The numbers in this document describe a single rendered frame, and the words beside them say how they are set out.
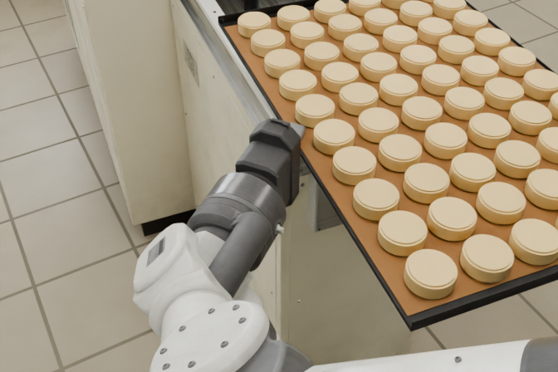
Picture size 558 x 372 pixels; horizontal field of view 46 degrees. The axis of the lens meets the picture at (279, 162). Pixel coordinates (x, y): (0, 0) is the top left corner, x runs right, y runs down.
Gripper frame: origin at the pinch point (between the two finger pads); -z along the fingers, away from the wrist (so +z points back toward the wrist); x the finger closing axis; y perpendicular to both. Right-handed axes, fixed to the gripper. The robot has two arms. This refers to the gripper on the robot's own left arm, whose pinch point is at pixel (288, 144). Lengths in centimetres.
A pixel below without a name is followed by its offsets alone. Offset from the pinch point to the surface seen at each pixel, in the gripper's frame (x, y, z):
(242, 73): -11.5, 19.7, -26.3
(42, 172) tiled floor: -101, 116, -61
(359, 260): -45, -5, -23
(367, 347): -78, -9, -27
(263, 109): -11.8, 12.3, -19.0
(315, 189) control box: -20.1, 0.9, -13.2
